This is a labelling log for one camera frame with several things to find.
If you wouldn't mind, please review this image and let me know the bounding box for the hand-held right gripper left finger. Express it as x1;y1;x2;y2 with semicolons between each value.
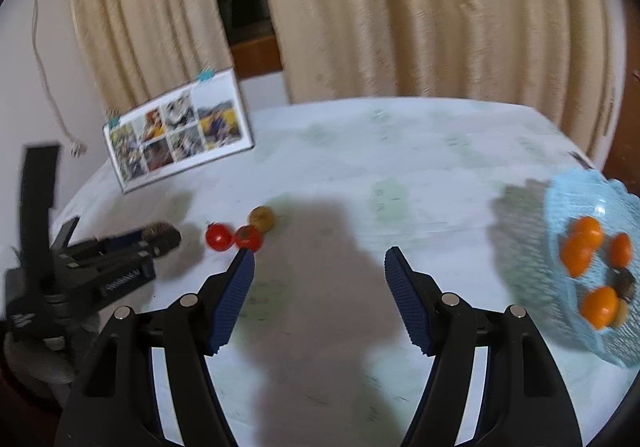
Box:
54;248;257;447

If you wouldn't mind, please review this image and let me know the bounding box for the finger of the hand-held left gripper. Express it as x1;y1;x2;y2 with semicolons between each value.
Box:
62;251;153;273
70;231;153;255

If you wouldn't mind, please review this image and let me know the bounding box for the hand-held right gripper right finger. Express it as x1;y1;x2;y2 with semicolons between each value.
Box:
384;247;583;447

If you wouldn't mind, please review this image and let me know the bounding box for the dark brown water chestnut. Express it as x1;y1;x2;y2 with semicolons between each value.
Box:
612;269;637;303
140;222;182;259

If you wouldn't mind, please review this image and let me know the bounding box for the red cherry tomato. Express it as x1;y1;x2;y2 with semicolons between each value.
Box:
234;224;264;253
205;222;234;252

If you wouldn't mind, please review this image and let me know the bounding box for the light blue plastic basket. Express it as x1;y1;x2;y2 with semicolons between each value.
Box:
544;168;640;369

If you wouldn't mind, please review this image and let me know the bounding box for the mandarin orange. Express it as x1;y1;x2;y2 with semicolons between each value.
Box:
560;234;596;278
571;216;605;248

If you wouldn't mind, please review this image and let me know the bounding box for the large smooth orange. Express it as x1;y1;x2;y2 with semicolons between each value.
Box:
580;286;620;329

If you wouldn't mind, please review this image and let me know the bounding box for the oval orange kumquat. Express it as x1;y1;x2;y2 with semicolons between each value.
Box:
608;232;634;269

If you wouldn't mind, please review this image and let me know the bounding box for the person's left hand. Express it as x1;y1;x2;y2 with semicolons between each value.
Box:
2;314;98;400

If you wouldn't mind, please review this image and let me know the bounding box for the printed photo collage board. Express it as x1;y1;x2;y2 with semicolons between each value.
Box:
102;68;255;194

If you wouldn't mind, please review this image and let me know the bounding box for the narrow beige curtain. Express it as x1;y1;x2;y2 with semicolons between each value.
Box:
70;0;239;117

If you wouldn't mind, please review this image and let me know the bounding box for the wide beige curtain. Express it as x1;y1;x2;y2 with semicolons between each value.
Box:
251;0;619;159

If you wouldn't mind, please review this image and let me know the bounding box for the white power cord with plug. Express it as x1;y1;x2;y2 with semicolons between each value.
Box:
29;0;88;159

